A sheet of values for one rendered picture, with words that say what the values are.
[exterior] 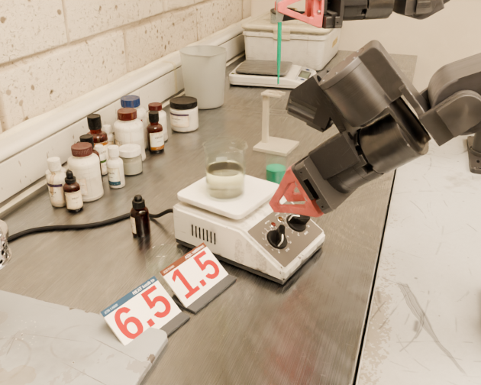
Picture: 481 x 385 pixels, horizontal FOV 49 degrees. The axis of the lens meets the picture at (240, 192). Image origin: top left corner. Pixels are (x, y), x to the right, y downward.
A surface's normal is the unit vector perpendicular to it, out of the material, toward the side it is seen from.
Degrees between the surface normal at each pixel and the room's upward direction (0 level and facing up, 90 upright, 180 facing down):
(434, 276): 0
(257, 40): 93
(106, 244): 0
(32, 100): 90
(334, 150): 90
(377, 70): 90
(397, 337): 0
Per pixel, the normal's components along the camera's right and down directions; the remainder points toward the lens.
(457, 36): -0.33, 0.43
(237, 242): -0.57, 0.37
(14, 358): 0.00, -0.89
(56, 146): 0.95, 0.15
